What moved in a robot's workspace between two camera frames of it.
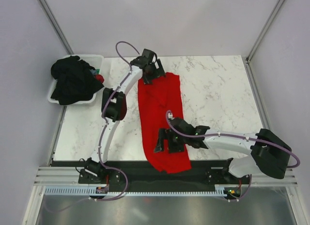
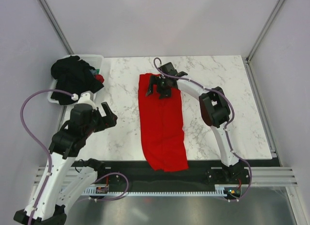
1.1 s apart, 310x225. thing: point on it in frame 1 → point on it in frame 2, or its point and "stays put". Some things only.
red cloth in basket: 100,77 stays put
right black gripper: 164,133 → 154,80
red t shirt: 156,98 stays put
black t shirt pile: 75,82 stays put
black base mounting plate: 140,173 stays put
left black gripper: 159,72 → 110,119
